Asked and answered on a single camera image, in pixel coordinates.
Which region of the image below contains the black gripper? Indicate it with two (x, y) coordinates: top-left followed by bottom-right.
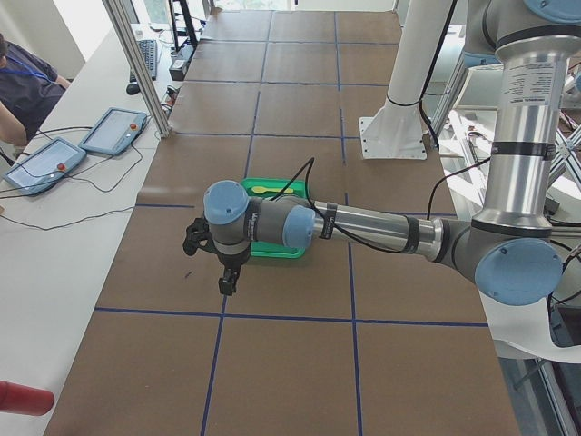
(217, 248), (251, 296)

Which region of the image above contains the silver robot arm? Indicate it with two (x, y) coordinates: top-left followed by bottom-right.
(183, 1), (580, 306)

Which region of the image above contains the yellow plastic spoon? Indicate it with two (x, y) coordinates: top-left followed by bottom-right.
(251, 185), (294, 194)

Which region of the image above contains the green plastic tray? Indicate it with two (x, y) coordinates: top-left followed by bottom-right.
(241, 178), (306, 259)

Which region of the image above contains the far blue teach pendant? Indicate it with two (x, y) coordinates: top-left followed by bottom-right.
(79, 107), (147, 156)

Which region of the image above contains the blue teach pendant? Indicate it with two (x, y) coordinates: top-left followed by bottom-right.
(79, 107), (147, 156)
(3, 137), (86, 195)

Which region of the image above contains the black computer mouse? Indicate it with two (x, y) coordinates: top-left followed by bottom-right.
(125, 82), (141, 95)

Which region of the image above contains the near blue teach pendant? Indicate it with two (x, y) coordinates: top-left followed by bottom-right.
(3, 137), (86, 195)

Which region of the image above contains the red cylinder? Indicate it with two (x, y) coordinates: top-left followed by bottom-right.
(1, 381), (54, 416)

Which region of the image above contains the black keyboard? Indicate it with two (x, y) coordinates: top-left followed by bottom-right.
(137, 39), (158, 81)

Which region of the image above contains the seated person in dark shirt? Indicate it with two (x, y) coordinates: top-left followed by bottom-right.
(1, 39), (71, 148)

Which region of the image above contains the white paper sheet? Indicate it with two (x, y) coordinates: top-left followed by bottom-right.
(479, 292), (580, 363)

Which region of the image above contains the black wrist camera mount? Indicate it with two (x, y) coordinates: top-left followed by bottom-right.
(182, 217), (218, 256)

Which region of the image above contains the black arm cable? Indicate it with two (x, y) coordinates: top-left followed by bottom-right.
(267, 157), (494, 253)

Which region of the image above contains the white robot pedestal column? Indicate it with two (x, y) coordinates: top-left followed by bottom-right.
(359, 0), (457, 160)

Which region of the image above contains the aluminium frame post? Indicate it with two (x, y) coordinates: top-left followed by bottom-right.
(103, 0), (171, 138)

